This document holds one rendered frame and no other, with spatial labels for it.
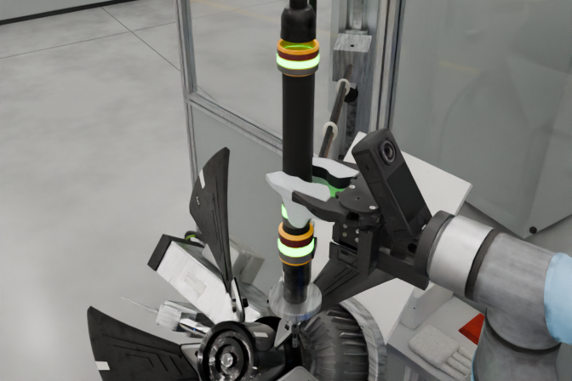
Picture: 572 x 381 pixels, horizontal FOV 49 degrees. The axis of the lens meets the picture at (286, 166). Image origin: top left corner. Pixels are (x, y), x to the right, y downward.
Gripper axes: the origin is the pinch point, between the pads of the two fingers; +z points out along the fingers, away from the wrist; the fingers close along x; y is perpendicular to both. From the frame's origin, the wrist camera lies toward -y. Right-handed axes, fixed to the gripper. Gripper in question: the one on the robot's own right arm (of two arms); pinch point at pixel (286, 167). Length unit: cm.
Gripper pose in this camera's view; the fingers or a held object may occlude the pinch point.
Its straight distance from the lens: 74.2
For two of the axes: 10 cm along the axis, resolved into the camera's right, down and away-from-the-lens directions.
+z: -8.0, -3.3, 5.0
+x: 6.0, -4.3, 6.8
